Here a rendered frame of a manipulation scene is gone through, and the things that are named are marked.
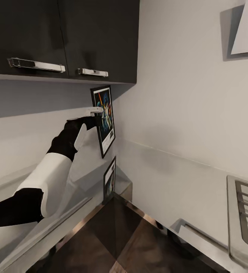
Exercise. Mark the cabinet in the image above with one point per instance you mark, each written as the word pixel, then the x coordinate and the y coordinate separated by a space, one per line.
pixel 71 41

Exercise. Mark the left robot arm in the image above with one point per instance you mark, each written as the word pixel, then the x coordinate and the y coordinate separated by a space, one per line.
pixel 40 195

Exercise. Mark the burner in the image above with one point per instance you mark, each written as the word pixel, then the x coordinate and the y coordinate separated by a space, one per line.
pixel 237 194

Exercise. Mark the poster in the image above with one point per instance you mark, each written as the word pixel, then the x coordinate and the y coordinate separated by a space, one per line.
pixel 101 97

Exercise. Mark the drop in sink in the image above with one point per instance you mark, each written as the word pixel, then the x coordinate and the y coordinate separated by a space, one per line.
pixel 74 197

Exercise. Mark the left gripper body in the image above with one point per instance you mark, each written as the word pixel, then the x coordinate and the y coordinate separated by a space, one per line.
pixel 95 120

